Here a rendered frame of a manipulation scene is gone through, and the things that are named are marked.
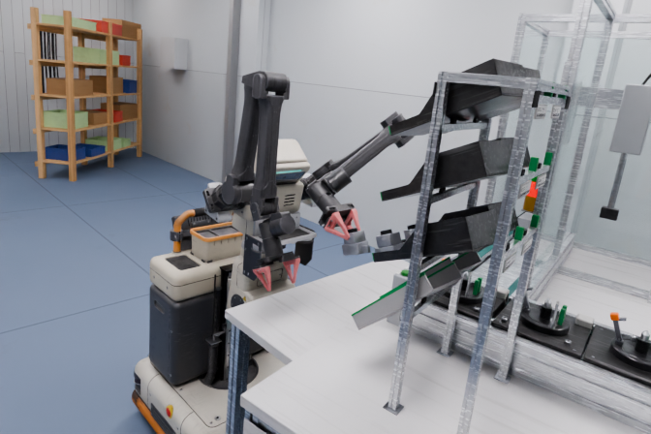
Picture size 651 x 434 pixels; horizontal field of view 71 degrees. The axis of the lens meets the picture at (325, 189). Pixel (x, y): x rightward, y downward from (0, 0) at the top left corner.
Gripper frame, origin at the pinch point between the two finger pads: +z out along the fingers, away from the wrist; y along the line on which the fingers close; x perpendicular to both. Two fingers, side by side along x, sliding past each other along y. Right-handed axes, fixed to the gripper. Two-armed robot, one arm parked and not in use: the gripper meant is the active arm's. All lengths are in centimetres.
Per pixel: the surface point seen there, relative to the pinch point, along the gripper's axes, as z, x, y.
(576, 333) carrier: 51, 1, 52
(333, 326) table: 7.9, 35.5, 5.3
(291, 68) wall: -340, 127, 241
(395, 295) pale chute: 22.2, -2.9, -4.9
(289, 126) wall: -305, 184, 240
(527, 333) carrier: 44, 5, 38
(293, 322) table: -0.2, 39.6, -4.1
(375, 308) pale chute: 20.1, 4.9, -5.2
